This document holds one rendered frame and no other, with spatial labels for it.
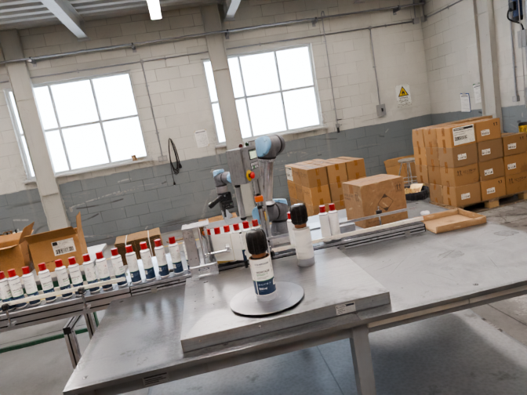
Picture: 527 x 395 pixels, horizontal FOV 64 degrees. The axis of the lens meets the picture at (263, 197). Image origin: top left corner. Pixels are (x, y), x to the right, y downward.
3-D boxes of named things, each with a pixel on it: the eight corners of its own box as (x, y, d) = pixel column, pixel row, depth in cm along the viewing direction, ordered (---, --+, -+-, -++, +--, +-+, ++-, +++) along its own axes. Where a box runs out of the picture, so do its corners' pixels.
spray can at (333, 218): (333, 240, 235) (328, 205, 232) (331, 239, 240) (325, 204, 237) (343, 239, 236) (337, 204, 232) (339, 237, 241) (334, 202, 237)
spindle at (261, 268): (257, 303, 168) (244, 234, 164) (254, 295, 177) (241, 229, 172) (279, 298, 169) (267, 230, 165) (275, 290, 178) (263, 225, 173)
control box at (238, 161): (231, 186, 229) (224, 150, 226) (246, 179, 244) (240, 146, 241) (247, 183, 225) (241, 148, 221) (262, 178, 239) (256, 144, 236)
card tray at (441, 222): (436, 233, 232) (435, 226, 231) (413, 224, 258) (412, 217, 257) (486, 222, 236) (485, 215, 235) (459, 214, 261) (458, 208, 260)
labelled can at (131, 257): (131, 284, 222) (122, 248, 219) (132, 281, 227) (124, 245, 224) (141, 283, 223) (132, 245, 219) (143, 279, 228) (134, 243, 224)
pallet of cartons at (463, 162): (455, 219, 531) (446, 128, 512) (416, 208, 613) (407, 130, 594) (535, 199, 555) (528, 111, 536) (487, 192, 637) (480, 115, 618)
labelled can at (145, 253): (145, 281, 223) (136, 244, 220) (147, 278, 228) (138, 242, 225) (155, 280, 224) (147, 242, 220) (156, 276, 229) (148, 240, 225)
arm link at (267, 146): (280, 222, 266) (282, 135, 251) (264, 228, 255) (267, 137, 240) (265, 218, 273) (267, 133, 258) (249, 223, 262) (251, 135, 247)
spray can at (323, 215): (324, 243, 235) (318, 207, 231) (321, 240, 240) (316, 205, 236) (332, 241, 235) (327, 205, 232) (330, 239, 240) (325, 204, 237)
